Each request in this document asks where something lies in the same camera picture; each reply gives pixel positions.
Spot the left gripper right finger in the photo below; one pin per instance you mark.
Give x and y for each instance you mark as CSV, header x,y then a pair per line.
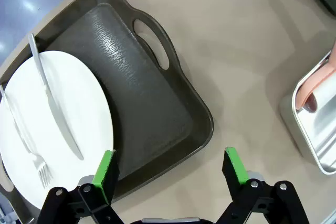
x,y
236,171

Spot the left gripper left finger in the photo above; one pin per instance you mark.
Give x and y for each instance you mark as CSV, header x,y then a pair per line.
x,y
105,176

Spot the brown plastic serving tray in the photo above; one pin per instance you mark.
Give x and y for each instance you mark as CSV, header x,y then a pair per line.
x,y
144,90

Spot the white round plate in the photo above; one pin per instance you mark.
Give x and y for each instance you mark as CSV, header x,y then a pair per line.
x,y
78,90

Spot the rectangular metal container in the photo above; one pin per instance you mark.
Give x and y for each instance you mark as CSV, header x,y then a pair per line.
x,y
323,142

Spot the silver table knife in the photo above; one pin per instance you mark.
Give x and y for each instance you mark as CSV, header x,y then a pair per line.
x,y
56,111

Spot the pink lint roller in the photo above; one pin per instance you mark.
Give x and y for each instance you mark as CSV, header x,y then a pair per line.
x,y
315,85

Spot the silver fork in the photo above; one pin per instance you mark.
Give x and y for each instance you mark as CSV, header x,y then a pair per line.
x,y
39,163

